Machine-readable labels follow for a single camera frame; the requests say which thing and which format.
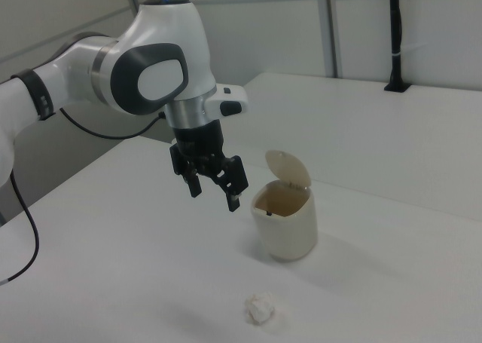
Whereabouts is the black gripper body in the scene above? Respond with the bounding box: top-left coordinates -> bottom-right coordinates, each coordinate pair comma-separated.
172,119 -> 226,163

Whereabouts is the white paper ball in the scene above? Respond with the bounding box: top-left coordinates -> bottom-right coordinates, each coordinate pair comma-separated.
243,291 -> 276,325

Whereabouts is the small cream bin with lid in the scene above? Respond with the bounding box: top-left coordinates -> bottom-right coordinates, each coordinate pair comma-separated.
250,149 -> 319,263

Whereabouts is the black pole on base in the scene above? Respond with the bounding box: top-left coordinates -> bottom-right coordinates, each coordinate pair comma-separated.
383,0 -> 412,93

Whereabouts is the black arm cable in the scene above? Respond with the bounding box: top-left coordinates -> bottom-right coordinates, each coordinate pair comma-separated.
0,107 -> 167,286

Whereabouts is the grey partition post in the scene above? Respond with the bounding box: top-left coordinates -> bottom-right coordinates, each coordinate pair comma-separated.
315,0 -> 344,78

